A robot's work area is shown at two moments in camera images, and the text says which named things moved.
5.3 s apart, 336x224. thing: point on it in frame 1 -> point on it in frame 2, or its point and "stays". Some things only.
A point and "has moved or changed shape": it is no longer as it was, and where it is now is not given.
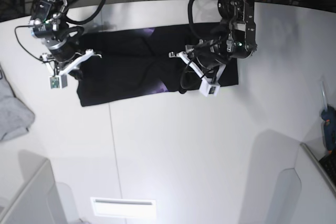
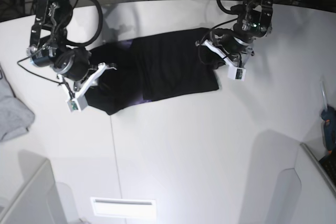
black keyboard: [328, 163] stays
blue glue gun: [328, 115] stays
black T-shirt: [136, 61] has moved or changed shape
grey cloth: [16, 118] stays
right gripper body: [208, 59] -> [235, 52]
